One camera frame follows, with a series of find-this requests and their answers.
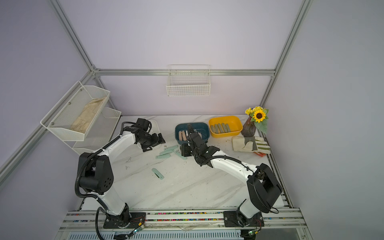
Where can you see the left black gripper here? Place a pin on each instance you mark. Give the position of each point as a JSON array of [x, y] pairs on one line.
[[155, 141]]

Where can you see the dark teal storage box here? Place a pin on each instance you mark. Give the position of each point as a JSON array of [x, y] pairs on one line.
[[200, 127]]

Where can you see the yellow storage box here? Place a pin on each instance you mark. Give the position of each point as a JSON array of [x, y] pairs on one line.
[[234, 123]]

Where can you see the white storage box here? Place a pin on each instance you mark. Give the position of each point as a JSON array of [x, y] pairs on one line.
[[155, 127]]

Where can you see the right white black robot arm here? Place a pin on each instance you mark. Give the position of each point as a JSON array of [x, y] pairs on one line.
[[263, 187]]

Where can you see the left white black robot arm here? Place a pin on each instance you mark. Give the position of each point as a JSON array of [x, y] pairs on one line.
[[95, 176]]

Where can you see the mint knife top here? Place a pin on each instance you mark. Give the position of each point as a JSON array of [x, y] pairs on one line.
[[171, 147]]

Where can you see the mint knife upper middle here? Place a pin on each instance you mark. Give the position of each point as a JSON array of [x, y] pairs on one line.
[[166, 152]]

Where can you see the mint knife lower middle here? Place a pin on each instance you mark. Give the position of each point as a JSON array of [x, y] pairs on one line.
[[165, 156]]

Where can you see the mint knife short middle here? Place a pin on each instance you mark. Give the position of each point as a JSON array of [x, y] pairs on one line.
[[180, 155]]

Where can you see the mint knife far left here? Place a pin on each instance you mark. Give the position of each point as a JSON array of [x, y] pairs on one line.
[[157, 173]]

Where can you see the white green work glove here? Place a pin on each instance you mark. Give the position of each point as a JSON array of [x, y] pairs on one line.
[[253, 144]]

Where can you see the purple glass vase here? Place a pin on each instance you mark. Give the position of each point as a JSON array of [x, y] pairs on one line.
[[249, 128]]

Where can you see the yellow sunflower bouquet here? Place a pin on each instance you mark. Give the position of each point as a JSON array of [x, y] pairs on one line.
[[260, 118]]

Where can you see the beige cloth in shelf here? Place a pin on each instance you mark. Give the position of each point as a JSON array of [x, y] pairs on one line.
[[83, 121]]

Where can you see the white mesh two-tier shelf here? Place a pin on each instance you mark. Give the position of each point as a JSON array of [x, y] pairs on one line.
[[60, 118]]

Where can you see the white wire wall basket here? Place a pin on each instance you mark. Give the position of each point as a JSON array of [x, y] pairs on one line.
[[189, 80]]

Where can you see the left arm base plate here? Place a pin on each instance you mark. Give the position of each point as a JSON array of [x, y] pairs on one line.
[[131, 221]]

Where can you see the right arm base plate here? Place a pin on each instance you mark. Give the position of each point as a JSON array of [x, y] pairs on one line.
[[237, 219]]

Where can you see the aluminium frame struts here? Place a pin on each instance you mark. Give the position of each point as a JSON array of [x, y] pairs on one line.
[[14, 161]]

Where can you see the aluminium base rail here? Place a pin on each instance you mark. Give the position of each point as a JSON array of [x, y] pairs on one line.
[[82, 221]]

